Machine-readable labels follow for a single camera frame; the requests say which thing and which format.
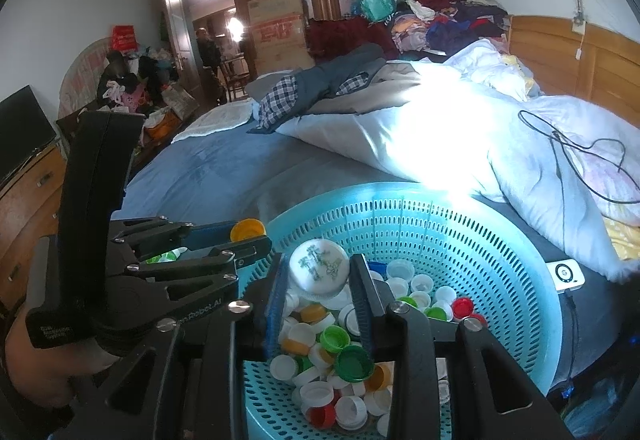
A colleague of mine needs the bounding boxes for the cardboard box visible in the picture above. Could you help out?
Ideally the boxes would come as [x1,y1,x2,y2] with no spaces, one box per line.
[247,0,309,77]

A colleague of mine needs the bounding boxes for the teal plastic bag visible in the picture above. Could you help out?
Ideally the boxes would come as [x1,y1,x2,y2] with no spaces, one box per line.
[351,0,399,24]

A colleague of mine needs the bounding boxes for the grey folded cloth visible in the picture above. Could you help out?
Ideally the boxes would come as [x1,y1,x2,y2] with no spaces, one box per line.
[311,62,427,117]

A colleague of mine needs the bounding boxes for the white quilt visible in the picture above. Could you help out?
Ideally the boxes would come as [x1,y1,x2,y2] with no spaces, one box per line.
[276,37,640,282]

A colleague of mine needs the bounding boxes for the black television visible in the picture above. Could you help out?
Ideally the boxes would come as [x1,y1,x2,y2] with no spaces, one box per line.
[0,84,58,184]

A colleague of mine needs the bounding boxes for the white charger box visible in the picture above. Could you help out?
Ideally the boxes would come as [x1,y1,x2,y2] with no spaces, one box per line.
[545,259,584,294]

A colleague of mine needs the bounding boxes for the black cable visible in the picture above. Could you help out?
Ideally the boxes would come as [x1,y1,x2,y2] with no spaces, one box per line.
[516,109,640,207]

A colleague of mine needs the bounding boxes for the floral mattress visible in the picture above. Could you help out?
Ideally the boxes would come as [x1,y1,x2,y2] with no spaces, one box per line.
[58,37,117,122]

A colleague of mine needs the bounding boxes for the pile of plastic bottle caps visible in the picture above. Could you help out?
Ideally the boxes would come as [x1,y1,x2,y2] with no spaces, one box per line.
[270,259,489,434]
[145,247,189,264]

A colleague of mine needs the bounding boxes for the yellow sheet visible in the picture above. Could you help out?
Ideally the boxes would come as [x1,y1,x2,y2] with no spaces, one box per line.
[601,214,640,262]

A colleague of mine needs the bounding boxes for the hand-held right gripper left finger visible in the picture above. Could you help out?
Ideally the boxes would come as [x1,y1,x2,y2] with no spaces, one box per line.
[60,253,292,440]

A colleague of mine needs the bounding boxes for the plaid shirt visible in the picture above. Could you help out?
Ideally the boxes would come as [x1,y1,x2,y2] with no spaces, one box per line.
[256,72,372,129]

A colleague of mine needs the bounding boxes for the turquoise plastic basket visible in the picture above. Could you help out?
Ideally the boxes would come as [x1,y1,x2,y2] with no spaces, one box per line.
[237,180,559,440]

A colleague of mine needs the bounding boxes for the white green-printed bottle cap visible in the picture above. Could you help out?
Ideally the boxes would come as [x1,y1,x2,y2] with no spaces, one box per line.
[288,238,351,299]

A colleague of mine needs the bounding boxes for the heap of dark clothes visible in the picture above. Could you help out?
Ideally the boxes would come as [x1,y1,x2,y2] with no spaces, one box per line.
[96,44,177,117]

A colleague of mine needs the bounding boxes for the grey blue blanket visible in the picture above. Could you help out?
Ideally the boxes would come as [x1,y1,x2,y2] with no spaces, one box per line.
[120,120,632,388]

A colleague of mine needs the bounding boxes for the orange bottle cap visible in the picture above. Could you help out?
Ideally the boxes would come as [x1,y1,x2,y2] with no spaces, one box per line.
[230,219,267,242]

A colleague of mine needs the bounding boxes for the red bag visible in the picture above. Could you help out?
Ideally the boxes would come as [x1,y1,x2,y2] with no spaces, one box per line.
[110,24,139,53]

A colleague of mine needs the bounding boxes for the dark red clothes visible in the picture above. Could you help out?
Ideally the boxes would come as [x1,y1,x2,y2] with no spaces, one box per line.
[305,14,397,67]

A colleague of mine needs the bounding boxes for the grey jacket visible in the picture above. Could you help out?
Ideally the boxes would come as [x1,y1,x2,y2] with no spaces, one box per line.
[294,42,392,114]

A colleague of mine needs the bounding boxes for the wooden headboard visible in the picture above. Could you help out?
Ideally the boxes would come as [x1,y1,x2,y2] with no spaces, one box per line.
[504,14,640,122]

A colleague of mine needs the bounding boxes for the heap of mixed clothes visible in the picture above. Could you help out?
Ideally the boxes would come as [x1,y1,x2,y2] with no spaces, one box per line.
[390,0,512,57]

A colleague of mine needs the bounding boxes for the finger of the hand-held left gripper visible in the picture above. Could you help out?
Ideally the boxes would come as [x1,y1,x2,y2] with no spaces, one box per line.
[110,216,239,252]
[131,236,274,284]

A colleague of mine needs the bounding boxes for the pink floral pillow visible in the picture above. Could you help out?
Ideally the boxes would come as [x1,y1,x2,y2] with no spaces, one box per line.
[569,139,640,222]

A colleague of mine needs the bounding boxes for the wooden chair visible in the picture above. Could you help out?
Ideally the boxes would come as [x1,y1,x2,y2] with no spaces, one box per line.
[219,54,252,102]

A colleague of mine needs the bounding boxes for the white fringed towel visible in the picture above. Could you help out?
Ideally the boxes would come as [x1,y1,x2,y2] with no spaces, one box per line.
[171,100,254,144]

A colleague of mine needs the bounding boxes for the beige printed bag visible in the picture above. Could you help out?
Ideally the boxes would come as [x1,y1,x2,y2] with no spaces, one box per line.
[161,84,199,119]

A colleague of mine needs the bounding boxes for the orange bag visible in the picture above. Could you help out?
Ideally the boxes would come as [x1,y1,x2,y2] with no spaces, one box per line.
[144,109,182,142]

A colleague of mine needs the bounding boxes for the wooden door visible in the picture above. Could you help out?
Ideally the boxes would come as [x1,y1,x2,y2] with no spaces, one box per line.
[156,0,194,84]

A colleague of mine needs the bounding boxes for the pale blue pillow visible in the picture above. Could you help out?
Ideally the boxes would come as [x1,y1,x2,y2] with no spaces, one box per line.
[247,69,302,102]

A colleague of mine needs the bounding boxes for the wooden dresser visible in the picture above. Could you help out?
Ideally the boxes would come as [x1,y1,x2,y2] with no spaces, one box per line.
[0,142,69,312]

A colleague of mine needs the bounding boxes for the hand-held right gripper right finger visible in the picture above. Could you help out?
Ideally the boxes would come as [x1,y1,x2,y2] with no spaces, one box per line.
[348,253,576,440]

